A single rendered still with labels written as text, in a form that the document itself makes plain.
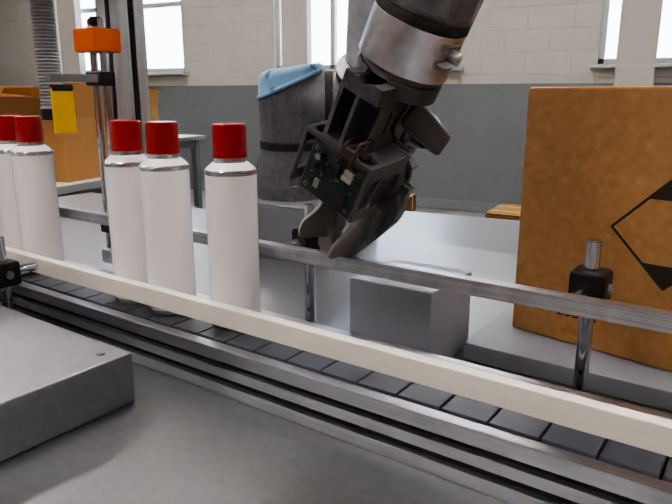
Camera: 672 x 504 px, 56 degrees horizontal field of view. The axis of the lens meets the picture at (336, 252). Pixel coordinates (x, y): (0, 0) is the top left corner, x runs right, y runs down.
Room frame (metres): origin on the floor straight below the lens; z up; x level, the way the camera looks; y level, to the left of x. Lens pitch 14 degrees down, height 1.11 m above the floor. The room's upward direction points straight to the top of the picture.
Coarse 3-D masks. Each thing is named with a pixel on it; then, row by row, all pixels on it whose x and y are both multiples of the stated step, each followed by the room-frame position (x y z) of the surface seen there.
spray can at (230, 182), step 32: (224, 128) 0.61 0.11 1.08; (224, 160) 0.62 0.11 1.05; (224, 192) 0.61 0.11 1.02; (256, 192) 0.63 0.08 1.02; (224, 224) 0.61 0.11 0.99; (256, 224) 0.62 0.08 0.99; (224, 256) 0.61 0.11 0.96; (256, 256) 0.62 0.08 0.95; (224, 288) 0.61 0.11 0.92; (256, 288) 0.62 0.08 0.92
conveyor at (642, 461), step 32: (64, 288) 0.75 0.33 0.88; (160, 320) 0.63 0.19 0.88; (192, 320) 0.63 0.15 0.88; (256, 352) 0.55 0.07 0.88; (288, 352) 0.55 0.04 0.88; (384, 384) 0.48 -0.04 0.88; (416, 384) 0.48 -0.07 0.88; (480, 416) 0.43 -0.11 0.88; (512, 416) 0.43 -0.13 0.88; (576, 448) 0.39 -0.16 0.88; (608, 448) 0.39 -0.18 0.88; (640, 448) 0.39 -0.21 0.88
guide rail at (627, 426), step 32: (32, 256) 0.77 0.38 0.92; (96, 288) 0.69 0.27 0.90; (128, 288) 0.66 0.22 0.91; (160, 288) 0.64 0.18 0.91; (224, 320) 0.57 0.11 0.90; (256, 320) 0.55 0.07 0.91; (288, 320) 0.54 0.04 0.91; (320, 352) 0.51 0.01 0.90; (352, 352) 0.49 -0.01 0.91; (384, 352) 0.47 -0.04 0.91; (448, 384) 0.44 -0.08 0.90; (480, 384) 0.42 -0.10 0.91; (512, 384) 0.41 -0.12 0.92; (544, 416) 0.39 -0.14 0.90; (576, 416) 0.38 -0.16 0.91; (608, 416) 0.37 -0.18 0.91; (640, 416) 0.36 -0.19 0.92
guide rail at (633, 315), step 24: (72, 216) 0.84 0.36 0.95; (96, 216) 0.81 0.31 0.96; (264, 240) 0.66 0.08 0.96; (312, 264) 0.61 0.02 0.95; (336, 264) 0.59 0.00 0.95; (360, 264) 0.57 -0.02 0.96; (384, 264) 0.56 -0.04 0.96; (456, 288) 0.52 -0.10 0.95; (480, 288) 0.50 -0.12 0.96; (504, 288) 0.49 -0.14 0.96; (528, 288) 0.49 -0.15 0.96; (576, 312) 0.46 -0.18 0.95; (600, 312) 0.45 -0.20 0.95; (624, 312) 0.44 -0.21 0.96; (648, 312) 0.43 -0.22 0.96
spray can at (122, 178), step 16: (112, 128) 0.70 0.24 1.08; (128, 128) 0.70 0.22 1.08; (112, 144) 0.70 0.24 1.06; (128, 144) 0.70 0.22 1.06; (112, 160) 0.69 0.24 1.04; (128, 160) 0.69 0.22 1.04; (112, 176) 0.69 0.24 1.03; (128, 176) 0.69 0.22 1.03; (112, 192) 0.69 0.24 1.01; (128, 192) 0.69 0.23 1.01; (112, 208) 0.69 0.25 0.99; (128, 208) 0.69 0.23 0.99; (112, 224) 0.69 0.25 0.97; (128, 224) 0.69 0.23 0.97; (112, 240) 0.69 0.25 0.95; (128, 240) 0.69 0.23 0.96; (144, 240) 0.69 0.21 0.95; (112, 256) 0.70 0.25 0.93; (128, 256) 0.69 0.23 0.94; (144, 256) 0.69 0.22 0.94; (128, 272) 0.69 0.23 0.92; (144, 272) 0.69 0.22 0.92
